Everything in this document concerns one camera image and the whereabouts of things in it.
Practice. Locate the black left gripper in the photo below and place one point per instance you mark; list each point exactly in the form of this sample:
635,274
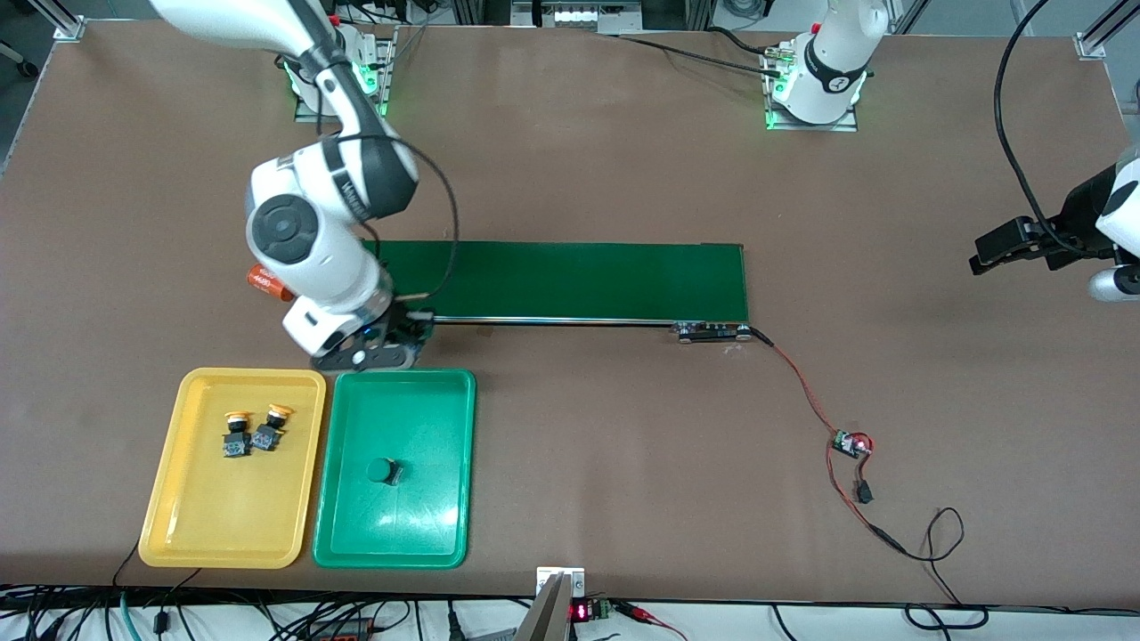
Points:
1071,224

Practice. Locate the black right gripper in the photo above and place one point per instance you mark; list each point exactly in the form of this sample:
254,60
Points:
405,325

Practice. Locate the green push button switch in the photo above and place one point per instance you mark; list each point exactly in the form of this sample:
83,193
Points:
381,470

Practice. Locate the orange cylinder with white print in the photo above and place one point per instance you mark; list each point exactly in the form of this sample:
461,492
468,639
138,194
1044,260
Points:
265,280

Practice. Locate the yellow push button switch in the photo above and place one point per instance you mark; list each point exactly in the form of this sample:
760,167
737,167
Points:
270,434
235,445

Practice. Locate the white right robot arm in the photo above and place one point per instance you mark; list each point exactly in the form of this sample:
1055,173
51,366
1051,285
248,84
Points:
329,267

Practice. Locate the green plastic tray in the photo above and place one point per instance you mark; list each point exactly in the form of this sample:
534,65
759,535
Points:
419,401

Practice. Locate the green conveyor belt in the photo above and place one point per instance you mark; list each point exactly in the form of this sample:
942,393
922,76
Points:
579,280

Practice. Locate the small green circuit board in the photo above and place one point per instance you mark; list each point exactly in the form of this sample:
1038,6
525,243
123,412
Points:
846,442

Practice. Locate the yellow plastic tray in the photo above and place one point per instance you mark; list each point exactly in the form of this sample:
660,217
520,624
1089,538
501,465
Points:
205,507

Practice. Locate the red digit display module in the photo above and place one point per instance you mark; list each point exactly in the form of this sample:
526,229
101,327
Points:
581,612

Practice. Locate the red clip lead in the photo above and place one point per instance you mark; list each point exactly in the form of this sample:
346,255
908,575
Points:
641,612

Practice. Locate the aluminium frame profile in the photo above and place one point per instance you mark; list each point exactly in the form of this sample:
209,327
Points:
1088,44
68,27

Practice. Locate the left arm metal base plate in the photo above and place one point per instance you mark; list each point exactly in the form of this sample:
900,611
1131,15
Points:
815,127

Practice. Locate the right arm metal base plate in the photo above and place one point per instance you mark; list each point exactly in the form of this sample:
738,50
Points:
388,80

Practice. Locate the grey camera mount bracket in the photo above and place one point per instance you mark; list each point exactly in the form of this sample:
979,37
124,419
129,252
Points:
548,614

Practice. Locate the aluminium frame with light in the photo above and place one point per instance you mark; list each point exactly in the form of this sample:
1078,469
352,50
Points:
579,16

